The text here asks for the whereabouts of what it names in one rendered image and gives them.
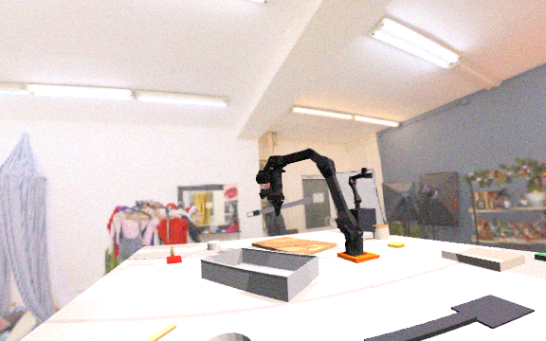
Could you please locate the yellow round disc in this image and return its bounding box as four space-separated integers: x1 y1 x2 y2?
388 242 405 248

